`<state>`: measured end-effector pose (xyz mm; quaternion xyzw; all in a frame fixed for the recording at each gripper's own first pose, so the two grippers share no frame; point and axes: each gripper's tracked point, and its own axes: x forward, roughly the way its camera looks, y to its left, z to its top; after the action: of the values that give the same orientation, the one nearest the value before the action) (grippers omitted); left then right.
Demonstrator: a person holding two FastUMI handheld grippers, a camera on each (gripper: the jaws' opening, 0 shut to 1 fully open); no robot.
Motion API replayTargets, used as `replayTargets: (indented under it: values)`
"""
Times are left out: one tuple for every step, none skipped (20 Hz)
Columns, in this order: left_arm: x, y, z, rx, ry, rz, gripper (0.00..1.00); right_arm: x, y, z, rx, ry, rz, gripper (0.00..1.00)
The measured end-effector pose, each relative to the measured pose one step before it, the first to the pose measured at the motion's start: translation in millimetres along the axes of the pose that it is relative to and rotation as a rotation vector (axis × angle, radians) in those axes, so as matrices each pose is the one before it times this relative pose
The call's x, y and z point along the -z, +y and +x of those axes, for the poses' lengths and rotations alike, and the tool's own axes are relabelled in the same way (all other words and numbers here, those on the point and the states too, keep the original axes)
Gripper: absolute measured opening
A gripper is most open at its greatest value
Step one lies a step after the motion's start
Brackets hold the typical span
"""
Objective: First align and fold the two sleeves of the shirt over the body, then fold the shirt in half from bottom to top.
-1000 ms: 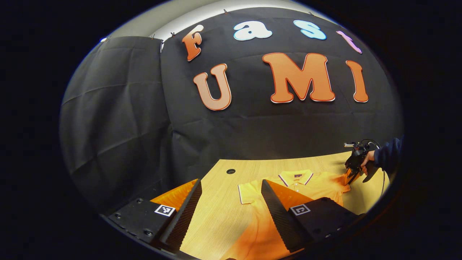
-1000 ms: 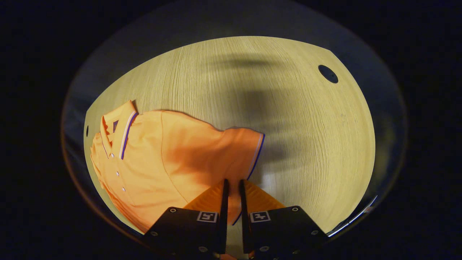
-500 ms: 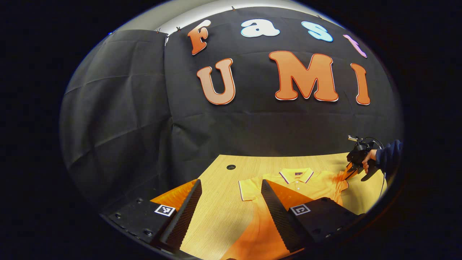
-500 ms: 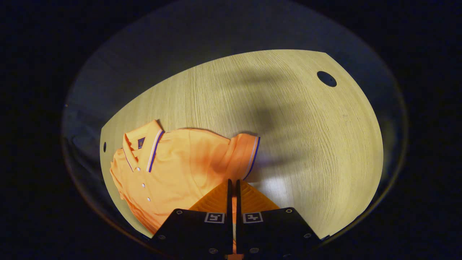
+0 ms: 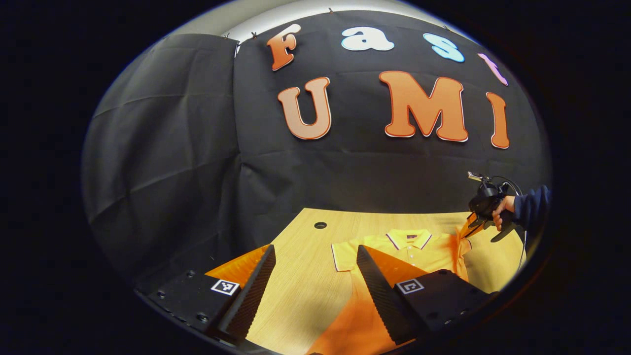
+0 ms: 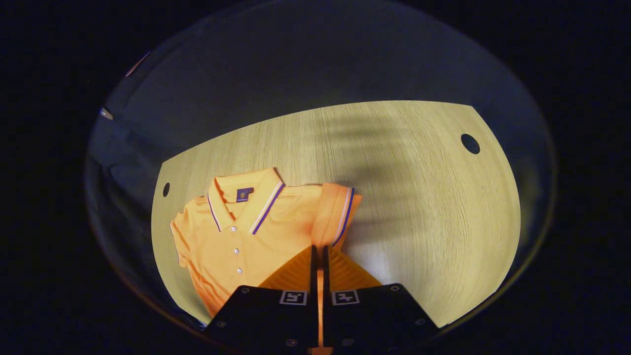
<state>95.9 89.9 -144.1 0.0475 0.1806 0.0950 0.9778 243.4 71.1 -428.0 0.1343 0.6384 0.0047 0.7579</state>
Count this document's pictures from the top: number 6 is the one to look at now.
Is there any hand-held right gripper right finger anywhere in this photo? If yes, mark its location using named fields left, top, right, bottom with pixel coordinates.
left=323, top=245, right=439, bottom=354

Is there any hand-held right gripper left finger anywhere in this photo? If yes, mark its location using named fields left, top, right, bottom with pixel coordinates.
left=205, top=245, right=319, bottom=353

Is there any orange T-shirt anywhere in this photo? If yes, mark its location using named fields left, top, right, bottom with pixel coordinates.
left=170, top=168, right=363, bottom=355

